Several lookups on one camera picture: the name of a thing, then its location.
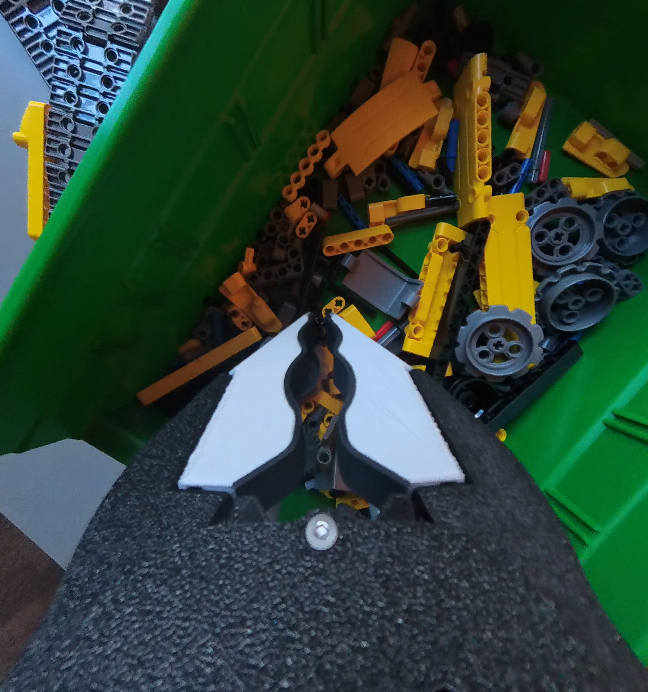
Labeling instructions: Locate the pile of toy bricks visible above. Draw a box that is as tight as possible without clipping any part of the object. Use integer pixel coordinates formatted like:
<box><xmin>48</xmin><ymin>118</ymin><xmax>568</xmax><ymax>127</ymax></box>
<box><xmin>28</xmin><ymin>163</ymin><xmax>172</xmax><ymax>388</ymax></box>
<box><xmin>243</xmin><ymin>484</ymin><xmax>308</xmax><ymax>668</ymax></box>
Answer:
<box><xmin>136</xmin><ymin>5</ymin><xmax>648</xmax><ymax>511</ymax></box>

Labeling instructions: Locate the grey toy track chain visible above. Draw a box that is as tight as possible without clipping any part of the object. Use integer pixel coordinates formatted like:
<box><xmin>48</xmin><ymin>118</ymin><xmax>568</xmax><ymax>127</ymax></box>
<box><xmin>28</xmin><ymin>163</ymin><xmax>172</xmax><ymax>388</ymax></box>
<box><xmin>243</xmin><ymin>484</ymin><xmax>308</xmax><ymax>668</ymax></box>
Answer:
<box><xmin>43</xmin><ymin>0</ymin><xmax>158</xmax><ymax>214</ymax></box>
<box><xmin>0</xmin><ymin>0</ymin><xmax>141</xmax><ymax>147</ymax></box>

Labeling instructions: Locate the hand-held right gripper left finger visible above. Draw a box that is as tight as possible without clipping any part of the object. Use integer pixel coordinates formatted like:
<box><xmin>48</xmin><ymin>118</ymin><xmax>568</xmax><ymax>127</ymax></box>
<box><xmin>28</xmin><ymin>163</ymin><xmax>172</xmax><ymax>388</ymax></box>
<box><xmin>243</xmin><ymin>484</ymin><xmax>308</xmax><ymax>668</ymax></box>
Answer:
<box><xmin>178</xmin><ymin>314</ymin><xmax>326</xmax><ymax>509</ymax></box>

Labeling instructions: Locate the grey toy wheel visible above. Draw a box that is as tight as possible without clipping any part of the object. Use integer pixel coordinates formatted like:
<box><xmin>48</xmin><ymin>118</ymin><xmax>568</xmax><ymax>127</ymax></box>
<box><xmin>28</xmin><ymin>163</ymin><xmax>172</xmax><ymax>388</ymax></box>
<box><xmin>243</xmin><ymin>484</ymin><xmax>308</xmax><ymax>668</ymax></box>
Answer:
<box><xmin>455</xmin><ymin>304</ymin><xmax>545</xmax><ymax>379</ymax></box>
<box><xmin>527</xmin><ymin>197</ymin><xmax>600</xmax><ymax>271</ymax></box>
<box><xmin>535</xmin><ymin>262</ymin><xmax>622</xmax><ymax>333</ymax></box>
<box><xmin>594</xmin><ymin>190</ymin><xmax>648</xmax><ymax>266</ymax></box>

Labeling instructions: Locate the yellow perforated toy beam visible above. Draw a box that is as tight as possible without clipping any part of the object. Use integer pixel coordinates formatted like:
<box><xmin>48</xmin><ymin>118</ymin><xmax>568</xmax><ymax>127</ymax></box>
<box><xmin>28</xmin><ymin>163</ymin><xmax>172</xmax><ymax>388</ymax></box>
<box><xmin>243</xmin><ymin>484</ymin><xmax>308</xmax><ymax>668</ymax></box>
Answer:
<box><xmin>12</xmin><ymin>102</ymin><xmax>52</xmax><ymax>240</ymax></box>

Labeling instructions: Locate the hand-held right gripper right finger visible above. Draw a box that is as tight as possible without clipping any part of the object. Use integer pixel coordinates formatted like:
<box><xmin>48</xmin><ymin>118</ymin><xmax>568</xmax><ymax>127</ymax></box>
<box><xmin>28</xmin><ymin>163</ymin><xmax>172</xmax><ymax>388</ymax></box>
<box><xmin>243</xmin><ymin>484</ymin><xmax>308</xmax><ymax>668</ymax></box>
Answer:
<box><xmin>327</xmin><ymin>312</ymin><xmax>467</xmax><ymax>509</ymax></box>

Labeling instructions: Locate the green plastic bin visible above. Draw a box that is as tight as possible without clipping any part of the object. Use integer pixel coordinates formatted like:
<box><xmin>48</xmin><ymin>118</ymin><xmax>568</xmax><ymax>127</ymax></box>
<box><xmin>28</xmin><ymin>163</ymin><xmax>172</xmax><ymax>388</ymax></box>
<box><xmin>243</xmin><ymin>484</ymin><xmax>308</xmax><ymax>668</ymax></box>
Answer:
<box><xmin>0</xmin><ymin>0</ymin><xmax>648</xmax><ymax>668</ymax></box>

